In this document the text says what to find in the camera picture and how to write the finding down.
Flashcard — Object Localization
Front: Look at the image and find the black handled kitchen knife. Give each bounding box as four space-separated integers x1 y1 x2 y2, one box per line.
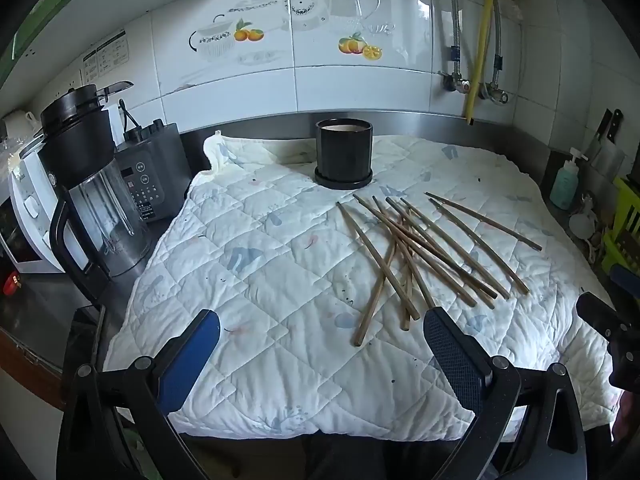
585 108 613 161

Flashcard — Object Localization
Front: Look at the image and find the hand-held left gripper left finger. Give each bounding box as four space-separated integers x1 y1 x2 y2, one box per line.
57 309 221 480

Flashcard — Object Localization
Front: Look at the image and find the black power cable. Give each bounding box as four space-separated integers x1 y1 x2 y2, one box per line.
119 99 142 133

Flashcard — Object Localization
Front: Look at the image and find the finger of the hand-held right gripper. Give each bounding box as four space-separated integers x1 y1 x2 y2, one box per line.
576 292 631 343
609 265 640 293

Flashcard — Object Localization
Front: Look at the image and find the white kitchen appliance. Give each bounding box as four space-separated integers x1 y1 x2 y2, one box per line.
0 140 68 275

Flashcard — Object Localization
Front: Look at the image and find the teal pump soap bottle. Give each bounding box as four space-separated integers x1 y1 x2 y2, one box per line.
550 147 589 211

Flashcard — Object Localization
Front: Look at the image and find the white quilted printed mat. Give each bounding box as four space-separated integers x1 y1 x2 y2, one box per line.
102 130 621 443

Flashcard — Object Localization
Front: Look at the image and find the long braided metal hose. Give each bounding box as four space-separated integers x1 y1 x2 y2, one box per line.
444 0 471 93

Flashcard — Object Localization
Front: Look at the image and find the plain metal valve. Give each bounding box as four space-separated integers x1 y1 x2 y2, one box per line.
479 82 510 106

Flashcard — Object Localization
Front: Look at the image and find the bunch of wooden chopsticks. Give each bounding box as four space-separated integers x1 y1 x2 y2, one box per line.
336 191 543 347

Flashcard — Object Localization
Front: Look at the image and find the metal valve with red handle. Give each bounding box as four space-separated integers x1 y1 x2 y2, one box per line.
440 71 471 95

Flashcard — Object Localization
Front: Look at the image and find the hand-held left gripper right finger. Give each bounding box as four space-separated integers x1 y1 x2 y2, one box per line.
422 306 588 480

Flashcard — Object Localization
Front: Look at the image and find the grey blender base unit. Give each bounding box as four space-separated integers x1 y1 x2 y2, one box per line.
116 119 193 224

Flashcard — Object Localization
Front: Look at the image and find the steel kitchen cleaver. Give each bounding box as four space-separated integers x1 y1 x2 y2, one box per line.
590 108 626 181

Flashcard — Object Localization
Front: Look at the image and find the black round utensil holder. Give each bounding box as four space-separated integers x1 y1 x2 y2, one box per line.
314 118 374 190

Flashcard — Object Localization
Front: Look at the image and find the yellow gas hose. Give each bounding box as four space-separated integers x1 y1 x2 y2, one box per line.
462 0 499 126

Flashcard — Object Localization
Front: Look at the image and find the green plastic rack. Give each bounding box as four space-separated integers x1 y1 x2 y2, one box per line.
600 176 640 273

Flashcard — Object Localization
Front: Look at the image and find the green edged wall cabinet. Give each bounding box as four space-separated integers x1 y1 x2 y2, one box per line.
0 0 231 91

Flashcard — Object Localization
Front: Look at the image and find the white wall label sticker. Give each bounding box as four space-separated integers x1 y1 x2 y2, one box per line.
81 29 127 83

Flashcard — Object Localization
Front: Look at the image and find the short braided metal hose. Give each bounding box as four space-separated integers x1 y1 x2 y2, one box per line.
487 0 507 103

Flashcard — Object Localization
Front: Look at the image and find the black lidded glass blender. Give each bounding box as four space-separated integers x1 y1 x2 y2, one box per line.
39 81 151 306

